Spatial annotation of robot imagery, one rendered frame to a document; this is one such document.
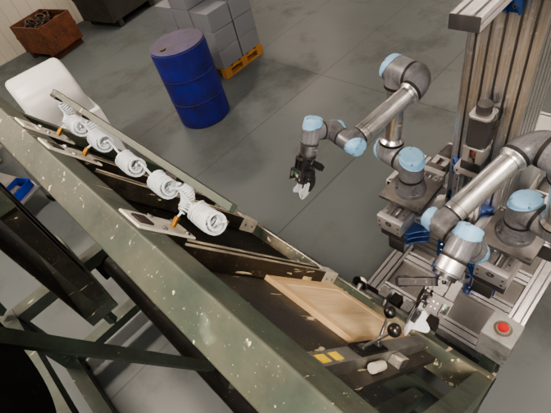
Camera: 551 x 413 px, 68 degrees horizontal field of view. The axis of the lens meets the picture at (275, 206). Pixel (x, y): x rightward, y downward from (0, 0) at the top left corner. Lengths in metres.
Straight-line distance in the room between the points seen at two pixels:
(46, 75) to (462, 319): 3.63
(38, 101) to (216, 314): 3.39
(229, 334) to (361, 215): 2.70
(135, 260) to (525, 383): 2.35
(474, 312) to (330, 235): 1.19
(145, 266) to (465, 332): 2.04
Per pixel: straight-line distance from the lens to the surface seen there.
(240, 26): 5.58
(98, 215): 1.14
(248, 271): 1.42
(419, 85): 1.73
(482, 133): 1.80
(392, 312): 1.28
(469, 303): 2.75
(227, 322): 0.78
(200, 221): 1.04
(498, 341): 1.87
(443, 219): 1.37
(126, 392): 3.18
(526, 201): 1.84
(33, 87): 4.03
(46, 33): 8.09
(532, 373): 2.88
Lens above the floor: 2.60
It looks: 46 degrees down
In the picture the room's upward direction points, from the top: 18 degrees counter-clockwise
